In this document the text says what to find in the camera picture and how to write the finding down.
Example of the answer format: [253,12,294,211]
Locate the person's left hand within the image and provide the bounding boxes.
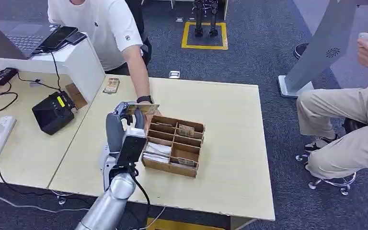
[144,103,162,132]

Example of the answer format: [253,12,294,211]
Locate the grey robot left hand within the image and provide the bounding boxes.
[105,101,147,153]

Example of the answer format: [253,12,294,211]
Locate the white card stack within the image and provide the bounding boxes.
[145,142,172,157]

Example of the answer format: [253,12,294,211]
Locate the pale card stack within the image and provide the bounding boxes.
[142,153,170,164]

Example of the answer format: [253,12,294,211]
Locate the printed card in box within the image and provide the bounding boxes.
[178,124,195,137]

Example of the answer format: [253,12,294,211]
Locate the wooden card box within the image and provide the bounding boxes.
[141,115,206,178]

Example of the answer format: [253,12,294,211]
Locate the stack of printed cards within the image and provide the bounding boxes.
[103,78,120,94]

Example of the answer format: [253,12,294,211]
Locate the grey kiosk stand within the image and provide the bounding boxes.
[277,0,368,98]

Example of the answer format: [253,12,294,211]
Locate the brown cardboard piece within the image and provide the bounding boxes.
[65,83,89,110]

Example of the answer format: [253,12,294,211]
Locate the brown printed card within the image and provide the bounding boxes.
[177,158,196,168]

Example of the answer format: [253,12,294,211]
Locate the black desktop device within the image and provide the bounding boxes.
[31,91,77,136]

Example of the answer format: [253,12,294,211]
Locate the black office chair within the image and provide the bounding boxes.
[125,0,153,68]

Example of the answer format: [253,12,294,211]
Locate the white desk partition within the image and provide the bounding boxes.
[0,33,106,103]

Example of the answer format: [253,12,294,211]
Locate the yellow tape square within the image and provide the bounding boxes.
[181,21,229,51]

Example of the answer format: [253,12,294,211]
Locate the person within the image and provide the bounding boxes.
[46,0,162,132]
[297,33,368,180]

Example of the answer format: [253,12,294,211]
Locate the small black phone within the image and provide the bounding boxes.
[65,32,88,46]

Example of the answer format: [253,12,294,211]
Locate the black and white shoe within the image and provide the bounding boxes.
[304,136,339,153]

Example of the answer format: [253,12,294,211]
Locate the yellow floor sheet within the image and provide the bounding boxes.
[146,217,224,230]

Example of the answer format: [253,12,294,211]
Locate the large black phone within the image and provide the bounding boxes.
[34,26,79,53]

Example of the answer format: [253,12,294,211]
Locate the black robot legs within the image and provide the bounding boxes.
[193,0,219,37]

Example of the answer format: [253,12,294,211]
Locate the black power adapter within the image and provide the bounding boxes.
[0,67,19,90]

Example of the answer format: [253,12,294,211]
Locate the chrome base stool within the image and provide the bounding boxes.
[295,118,368,196]

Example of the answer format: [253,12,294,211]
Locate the grey laptop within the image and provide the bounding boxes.
[0,11,61,60]

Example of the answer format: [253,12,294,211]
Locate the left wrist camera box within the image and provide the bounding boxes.
[116,128,148,167]

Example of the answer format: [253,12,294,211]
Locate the black device cable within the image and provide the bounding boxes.
[16,52,62,92]

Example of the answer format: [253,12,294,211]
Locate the white floor cable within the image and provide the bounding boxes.
[0,187,90,214]

